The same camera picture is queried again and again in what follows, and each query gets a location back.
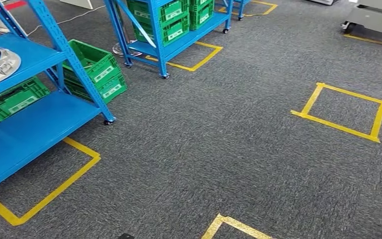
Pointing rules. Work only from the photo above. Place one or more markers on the blue steel shelf rack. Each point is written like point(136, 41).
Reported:
point(240, 8)
point(184, 38)
point(29, 132)

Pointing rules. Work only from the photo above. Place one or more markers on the green plastic crate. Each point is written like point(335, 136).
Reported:
point(112, 90)
point(16, 100)
point(171, 11)
point(201, 4)
point(89, 56)
point(204, 19)
point(174, 33)

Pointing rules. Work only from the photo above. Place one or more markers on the yellow floor tape outline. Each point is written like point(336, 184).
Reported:
point(58, 190)

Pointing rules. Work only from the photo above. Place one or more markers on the white desk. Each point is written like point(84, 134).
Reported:
point(77, 3)

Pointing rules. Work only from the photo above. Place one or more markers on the grey plastic wheel hubcap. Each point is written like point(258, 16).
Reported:
point(0, 66)

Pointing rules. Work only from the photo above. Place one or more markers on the grey wheeled cart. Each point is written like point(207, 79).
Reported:
point(375, 16)

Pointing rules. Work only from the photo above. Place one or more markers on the white power strip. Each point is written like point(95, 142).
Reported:
point(0, 29)

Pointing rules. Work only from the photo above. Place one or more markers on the chrome stanchion post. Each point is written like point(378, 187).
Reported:
point(125, 49)

